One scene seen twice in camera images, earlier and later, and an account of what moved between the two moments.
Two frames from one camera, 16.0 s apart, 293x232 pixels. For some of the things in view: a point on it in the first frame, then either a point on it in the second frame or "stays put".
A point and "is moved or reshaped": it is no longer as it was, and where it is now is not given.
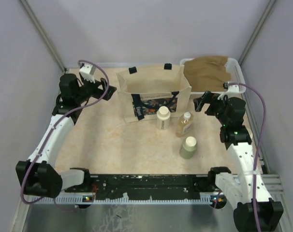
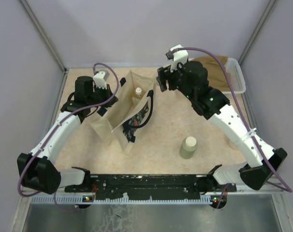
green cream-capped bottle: (188, 149) stays put
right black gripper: (211, 103) to (162, 78)
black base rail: (145, 186) stays put
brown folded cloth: (207, 73) stays put
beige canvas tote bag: (141, 93) is moved or reshaped
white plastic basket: (232, 66) stays put
